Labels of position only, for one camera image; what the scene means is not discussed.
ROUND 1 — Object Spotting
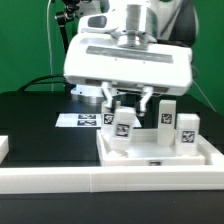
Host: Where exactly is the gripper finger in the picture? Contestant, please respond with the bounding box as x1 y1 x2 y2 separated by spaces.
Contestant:
138 87 154 116
101 82 116 111

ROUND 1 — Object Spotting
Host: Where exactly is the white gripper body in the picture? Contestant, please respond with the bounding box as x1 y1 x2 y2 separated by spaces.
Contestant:
64 13 192 95

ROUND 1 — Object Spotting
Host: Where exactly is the white square table top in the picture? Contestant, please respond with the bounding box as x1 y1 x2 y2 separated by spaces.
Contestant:
96 129 205 166

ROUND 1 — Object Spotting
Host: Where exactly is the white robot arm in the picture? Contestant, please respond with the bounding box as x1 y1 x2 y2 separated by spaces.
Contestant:
63 0 198 115

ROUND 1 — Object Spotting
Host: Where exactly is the white sheet with tag markers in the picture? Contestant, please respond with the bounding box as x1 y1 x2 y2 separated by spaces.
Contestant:
54 113 142 128

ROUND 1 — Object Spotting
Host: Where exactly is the white U-shaped obstacle fence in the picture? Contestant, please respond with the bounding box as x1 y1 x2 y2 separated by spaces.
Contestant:
0 138 224 194

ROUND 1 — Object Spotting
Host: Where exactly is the black cable bundle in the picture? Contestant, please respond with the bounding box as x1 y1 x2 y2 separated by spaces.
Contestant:
17 73 66 93

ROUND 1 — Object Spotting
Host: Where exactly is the grey thin cable right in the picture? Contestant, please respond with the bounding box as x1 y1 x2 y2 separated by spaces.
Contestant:
191 81 219 113

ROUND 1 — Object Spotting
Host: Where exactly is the grey thin cable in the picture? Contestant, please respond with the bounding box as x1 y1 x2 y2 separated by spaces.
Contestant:
45 0 56 92
191 81 219 113

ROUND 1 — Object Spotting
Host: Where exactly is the grey thin cable left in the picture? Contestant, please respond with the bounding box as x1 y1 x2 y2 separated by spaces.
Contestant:
45 0 56 92

